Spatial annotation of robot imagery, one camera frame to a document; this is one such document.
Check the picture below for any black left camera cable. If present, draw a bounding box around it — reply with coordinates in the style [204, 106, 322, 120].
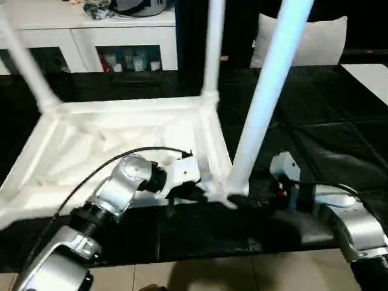
[20, 146, 195, 274]

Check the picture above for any grey round bag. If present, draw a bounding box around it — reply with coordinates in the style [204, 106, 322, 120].
[113, 0, 176, 18]

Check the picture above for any dark clutter pile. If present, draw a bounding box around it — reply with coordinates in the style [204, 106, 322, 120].
[82, 0, 115, 21]

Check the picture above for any white plastic table top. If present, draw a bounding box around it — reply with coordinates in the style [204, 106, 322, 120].
[0, 93, 241, 235]

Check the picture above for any thin black metal rail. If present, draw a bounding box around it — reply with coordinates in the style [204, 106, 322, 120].
[341, 48, 388, 55]

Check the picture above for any white flat board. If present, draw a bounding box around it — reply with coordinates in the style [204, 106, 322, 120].
[338, 62, 388, 107]

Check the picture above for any white cabinet with glass doors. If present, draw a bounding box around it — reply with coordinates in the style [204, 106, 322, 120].
[0, 14, 179, 76]

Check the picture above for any white plastic table leg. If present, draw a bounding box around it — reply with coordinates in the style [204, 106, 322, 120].
[0, 0, 64, 115]
[199, 0, 227, 104]
[228, 0, 316, 201]

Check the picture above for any grey cushion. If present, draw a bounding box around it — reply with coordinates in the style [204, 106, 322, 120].
[249, 13, 349, 69]

